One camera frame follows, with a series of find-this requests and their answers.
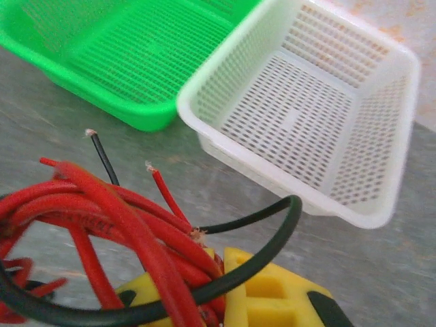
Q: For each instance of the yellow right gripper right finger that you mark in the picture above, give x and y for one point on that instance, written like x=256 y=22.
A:
x=299 y=306

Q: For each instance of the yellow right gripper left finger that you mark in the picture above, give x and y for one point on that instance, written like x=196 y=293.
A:
x=146 y=284

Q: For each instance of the white plastic mesh basket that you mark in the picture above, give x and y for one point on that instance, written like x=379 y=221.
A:
x=190 y=102

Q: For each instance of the green plastic mesh basket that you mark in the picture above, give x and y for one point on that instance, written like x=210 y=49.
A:
x=102 y=51

